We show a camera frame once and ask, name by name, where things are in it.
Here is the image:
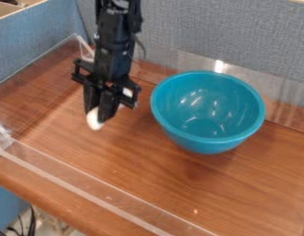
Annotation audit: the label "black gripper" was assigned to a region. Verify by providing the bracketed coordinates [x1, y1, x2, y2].
[72, 52, 141, 123]

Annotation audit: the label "white mushroom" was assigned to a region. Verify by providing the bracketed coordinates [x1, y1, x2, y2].
[87, 88, 133, 131]

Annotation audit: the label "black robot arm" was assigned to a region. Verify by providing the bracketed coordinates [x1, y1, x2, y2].
[72, 0, 143, 125]

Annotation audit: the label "blue plastic bowl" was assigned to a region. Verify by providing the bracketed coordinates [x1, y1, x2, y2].
[151, 70, 265, 154]

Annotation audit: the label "clear acrylic front barrier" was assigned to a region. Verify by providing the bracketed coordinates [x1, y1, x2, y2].
[0, 123, 217, 236]

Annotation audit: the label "clear acrylic barrier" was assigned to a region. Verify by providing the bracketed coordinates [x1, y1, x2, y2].
[132, 40, 304, 132]
[0, 123, 217, 236]

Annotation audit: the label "clear acrylic back barrier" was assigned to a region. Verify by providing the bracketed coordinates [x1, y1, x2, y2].
[132, 40, 304, 132]

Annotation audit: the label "clear acrylic corner bracket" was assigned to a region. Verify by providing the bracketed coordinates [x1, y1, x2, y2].
[76, 35, 95, 63]

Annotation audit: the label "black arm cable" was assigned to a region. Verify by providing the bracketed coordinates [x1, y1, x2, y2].
[133, 33, 149, 61]

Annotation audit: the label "black floor cables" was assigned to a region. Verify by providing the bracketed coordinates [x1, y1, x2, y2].
[0, 205, 39, 236]

